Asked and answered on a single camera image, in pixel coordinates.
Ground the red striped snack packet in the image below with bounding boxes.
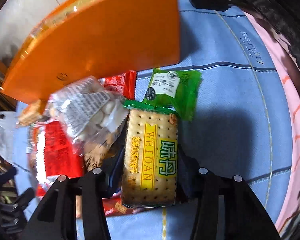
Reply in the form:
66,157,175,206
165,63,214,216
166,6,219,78
31,121,85,198

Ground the Weidan soda cracker packet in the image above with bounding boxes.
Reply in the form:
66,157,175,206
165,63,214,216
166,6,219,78
121,100,178,208

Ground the white balls candy bag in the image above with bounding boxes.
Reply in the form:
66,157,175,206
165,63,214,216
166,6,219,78
45,76,128,155

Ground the brown peanut snack bag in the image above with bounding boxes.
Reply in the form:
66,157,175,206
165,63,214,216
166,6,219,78
83,128,123,171

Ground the dark red chocolate bar packet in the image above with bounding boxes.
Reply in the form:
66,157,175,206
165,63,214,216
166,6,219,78
102,196,142,217

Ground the blue checked tablecloth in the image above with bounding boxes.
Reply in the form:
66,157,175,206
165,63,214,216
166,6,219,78
76,0,292,239

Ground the white plastic bag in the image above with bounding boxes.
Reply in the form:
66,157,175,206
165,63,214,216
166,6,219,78
0,111,30,173

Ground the orange round pastry packet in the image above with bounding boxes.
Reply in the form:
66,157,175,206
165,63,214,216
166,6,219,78
18,100,47,126

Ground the green plum candy packet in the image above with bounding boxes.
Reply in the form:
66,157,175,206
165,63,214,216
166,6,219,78
143,69,202,121

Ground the red black snack packet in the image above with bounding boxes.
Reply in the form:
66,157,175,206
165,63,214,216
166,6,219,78
99,70,137,100

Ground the orange cardboard box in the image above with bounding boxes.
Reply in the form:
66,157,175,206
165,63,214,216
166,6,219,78
2,0,180,104

